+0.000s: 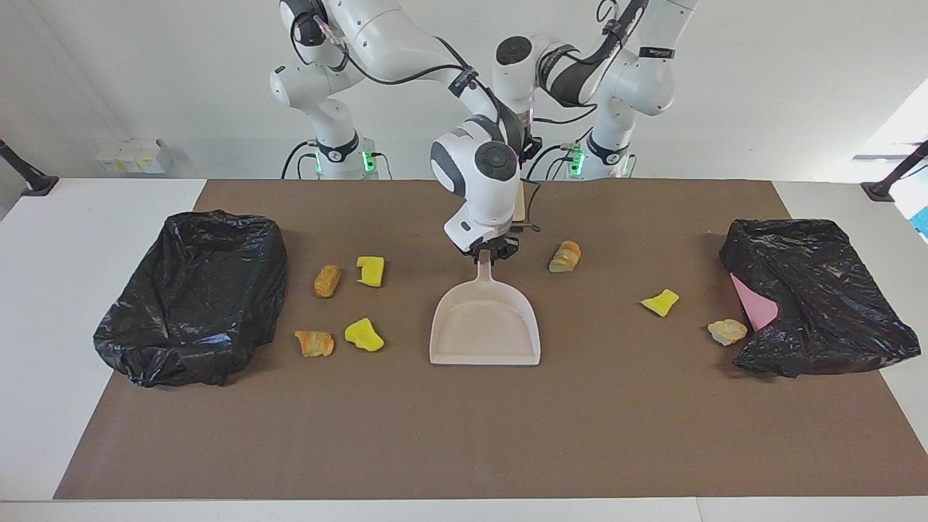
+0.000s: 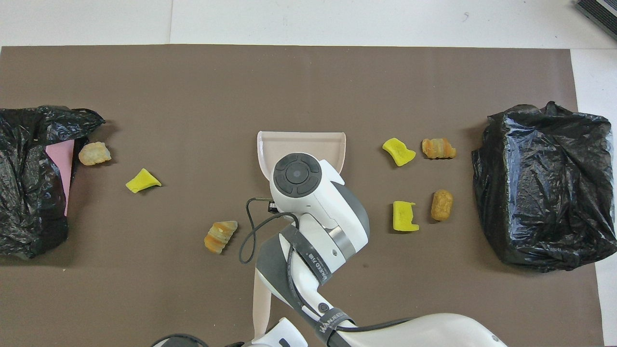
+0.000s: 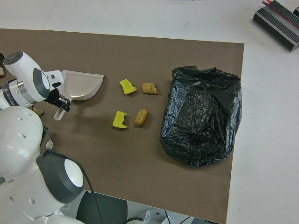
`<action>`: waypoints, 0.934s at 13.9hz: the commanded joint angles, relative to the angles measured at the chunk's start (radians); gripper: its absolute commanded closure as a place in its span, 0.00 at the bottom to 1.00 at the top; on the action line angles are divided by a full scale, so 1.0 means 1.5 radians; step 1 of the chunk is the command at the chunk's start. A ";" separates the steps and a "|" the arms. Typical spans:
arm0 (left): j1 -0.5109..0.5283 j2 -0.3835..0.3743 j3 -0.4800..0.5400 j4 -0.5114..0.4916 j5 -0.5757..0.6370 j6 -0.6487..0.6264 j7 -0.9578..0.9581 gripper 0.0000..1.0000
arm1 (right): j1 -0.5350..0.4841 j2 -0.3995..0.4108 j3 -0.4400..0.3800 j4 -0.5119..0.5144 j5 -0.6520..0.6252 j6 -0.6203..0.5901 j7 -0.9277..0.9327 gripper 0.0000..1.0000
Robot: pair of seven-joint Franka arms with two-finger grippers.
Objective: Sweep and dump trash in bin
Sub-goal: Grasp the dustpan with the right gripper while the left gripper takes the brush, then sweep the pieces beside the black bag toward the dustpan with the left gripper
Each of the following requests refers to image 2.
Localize notched yellow sponge block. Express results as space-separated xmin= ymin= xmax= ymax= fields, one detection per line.
xmin=392 ymin=200 xmax=420 ymax=233

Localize brown fried nugget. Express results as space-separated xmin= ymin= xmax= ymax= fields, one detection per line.
xmin=430 ymin=189 xmax=454 ymax=222

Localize beige plastic dustpan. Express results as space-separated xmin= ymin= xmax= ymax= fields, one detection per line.
xmin=256 ymin=130 xmax=347 ymax=181

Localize dark grey ribbed device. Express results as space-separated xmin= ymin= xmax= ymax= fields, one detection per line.
xmin=575 ymin=0 xmax=617 ymax=41

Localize curved yellow sponge piece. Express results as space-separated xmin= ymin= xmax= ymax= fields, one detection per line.
xmin=382 ymin=137 xmax=416 ymax=167

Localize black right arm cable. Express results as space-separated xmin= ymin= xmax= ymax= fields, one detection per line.
xmin=240 ymin=197 xmax=299 ymax=265

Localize black trash bag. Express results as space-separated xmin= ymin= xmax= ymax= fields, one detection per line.
xmin=0 ymin=106 xmax=106 ymax=260

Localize sliced bread loaf piece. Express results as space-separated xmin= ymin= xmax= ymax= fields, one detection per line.
xmin=204 ymin=220 xmax=239 ymax=255

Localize black trash bag lined bin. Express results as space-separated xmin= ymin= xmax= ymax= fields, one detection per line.
xmin=471 ymin=101 xmax=617 ymax=273

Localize brown table mat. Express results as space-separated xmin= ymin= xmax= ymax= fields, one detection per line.
xmin=0 ymin=44 xmax=604 ymax=347

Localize pink plastic bin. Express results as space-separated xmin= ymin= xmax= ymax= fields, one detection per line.
xmin=45 ymin=139 xmax=75 ymax=217

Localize pale bread chunk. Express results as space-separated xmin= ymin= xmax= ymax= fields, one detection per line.
xmin=78 ymin=141 xmax=112 ymax=166

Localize yellow sponge wedge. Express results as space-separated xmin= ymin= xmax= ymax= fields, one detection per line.
xmin=125 ymin=168 xmax=162 ymax=194

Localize orange striped bread piece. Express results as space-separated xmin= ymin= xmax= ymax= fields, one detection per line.
xmin=422 ymin=138 xmax=457 ymax=160

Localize beige hand brush black bristles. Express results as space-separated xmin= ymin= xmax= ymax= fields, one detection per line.
xmin=253 ymin=267 xmax=273 ymax=338

